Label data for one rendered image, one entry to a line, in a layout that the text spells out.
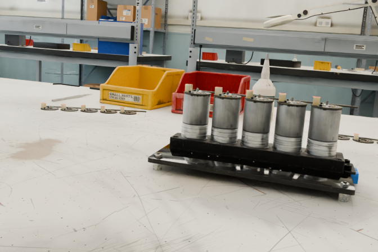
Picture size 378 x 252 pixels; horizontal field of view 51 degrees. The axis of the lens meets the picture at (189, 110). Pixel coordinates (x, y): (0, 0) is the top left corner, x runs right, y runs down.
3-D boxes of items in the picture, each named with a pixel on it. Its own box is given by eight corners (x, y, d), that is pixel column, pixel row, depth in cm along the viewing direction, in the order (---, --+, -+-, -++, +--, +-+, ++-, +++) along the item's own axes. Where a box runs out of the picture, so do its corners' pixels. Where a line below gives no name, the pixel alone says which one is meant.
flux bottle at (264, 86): (245, 120, 58) (251, 52, 56) (255, 117, 61) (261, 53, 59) (266, 124, 56) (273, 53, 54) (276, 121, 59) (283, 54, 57)
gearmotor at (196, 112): (202, 150, 35) (207, 94, 34) (176, 147, 36) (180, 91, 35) (209, 144, 37) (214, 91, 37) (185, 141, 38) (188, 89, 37)
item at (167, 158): (345, 175, 35) (347, 163, 35) (353, 205, 28) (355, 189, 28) (175, 149, 39) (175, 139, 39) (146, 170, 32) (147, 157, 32)
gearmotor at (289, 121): (299, 165, 33) (306, 104, 32) (270, 160, 33) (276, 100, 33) (300, 157, 35) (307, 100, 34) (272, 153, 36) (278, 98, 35)
